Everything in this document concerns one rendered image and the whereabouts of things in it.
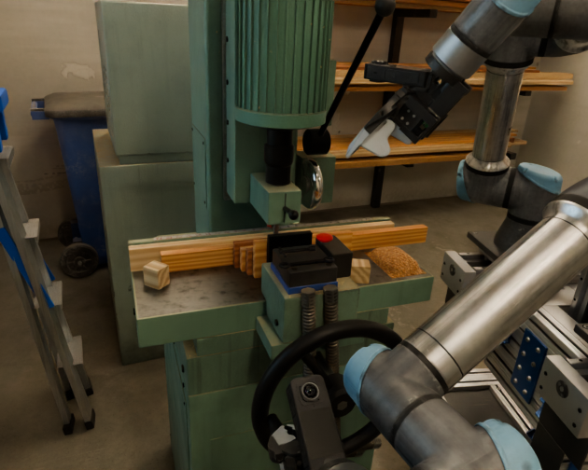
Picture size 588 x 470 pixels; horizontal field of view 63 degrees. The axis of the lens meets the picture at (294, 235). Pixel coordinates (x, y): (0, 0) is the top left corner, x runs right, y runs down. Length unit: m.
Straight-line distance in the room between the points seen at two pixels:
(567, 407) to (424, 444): 0.63
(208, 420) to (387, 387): 0.55
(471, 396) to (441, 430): 1.36
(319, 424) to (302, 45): 0.59
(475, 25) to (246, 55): 0.37
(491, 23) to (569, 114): 3.90
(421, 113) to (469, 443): 0.50
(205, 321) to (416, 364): 0.44
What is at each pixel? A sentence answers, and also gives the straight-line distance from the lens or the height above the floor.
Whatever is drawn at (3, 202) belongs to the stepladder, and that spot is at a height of 0.87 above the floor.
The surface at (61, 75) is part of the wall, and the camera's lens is 3.25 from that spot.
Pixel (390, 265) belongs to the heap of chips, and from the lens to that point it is 1.04.
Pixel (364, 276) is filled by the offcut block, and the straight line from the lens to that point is 0.98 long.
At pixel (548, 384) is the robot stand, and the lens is 1.15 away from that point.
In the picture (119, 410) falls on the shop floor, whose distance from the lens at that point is 2.05.
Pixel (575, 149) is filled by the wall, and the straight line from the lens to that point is 4.62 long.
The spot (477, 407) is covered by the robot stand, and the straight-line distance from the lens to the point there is 1.84.
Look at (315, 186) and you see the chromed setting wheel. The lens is 1.11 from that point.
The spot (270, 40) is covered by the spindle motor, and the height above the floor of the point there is 1.34.
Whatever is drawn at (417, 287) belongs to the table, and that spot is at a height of 0.88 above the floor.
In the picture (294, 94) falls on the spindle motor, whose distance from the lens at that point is 0.87.
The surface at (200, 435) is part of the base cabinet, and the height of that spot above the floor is 0.61.
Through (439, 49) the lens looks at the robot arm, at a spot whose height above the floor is 1.35.
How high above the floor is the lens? 1.37
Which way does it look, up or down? 24 degrees down
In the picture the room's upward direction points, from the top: 3 degrees clockwise
